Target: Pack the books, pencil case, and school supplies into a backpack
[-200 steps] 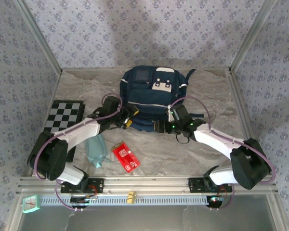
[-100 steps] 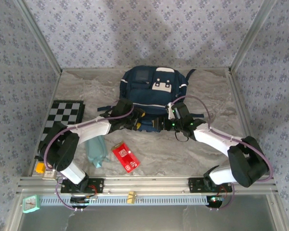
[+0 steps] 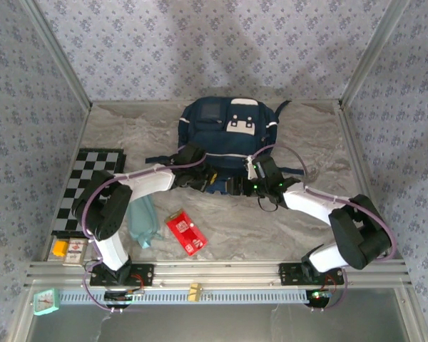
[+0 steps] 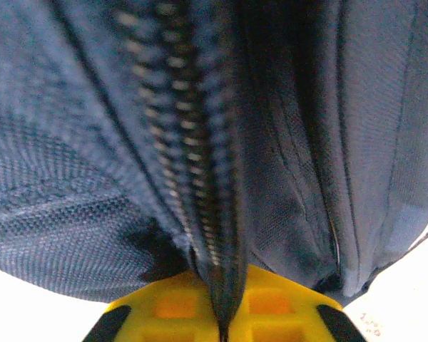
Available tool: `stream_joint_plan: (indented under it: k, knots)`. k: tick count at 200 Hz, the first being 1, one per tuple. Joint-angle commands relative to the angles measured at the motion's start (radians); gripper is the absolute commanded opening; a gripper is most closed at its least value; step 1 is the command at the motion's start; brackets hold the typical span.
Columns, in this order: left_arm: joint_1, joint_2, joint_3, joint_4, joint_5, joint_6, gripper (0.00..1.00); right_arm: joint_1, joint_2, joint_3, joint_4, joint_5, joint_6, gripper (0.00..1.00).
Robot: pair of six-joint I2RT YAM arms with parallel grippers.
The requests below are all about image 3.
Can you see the aluminium side rail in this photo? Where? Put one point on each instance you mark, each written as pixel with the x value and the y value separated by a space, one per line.
pixel 346 124

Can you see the right controller board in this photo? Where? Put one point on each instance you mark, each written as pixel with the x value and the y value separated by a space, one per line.
pixel 319 295

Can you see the aluminium mounting rail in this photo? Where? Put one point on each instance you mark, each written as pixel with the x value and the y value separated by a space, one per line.
pixel 217 272

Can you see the mint green clock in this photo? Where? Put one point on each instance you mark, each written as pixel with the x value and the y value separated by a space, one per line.
pixel 44 302

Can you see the red packet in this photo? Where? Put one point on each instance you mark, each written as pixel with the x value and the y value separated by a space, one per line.
pixel 185 231

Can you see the black grey checkerboard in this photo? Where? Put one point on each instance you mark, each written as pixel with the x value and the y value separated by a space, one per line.
pixel 92 167

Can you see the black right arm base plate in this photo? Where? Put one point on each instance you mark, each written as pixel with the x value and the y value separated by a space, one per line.
pixel 289 274

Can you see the left controller board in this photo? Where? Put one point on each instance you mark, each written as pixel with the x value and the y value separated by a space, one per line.
pixel 117 296

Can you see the playing card box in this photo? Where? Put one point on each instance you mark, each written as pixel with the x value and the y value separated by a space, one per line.
pixel 75 251

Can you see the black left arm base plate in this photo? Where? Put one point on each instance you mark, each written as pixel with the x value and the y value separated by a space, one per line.
pixel 146 274

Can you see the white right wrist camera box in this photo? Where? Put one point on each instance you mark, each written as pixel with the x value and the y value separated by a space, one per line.
pixel 252 170

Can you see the controller board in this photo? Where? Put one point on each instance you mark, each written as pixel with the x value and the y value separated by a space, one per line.
pixel 117 296
pixel 319 295

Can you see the orange block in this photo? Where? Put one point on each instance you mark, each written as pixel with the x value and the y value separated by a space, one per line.
pixel 59 248

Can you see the navy blue backpack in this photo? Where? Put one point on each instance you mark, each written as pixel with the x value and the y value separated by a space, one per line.
pixel 217 142

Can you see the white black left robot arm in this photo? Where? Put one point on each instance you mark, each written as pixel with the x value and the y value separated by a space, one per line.
pixel 146 181

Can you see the aluminium frame post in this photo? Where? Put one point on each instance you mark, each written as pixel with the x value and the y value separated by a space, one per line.
pixel 58 53
pixel 372 53

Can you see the light blue pencil case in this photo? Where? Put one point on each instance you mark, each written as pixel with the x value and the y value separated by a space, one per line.
pixel 144 217

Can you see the brass clip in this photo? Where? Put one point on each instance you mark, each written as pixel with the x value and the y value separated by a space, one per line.
pixel 194 293

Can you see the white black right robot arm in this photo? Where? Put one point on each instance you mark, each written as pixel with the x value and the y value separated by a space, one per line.
pixel 314 203

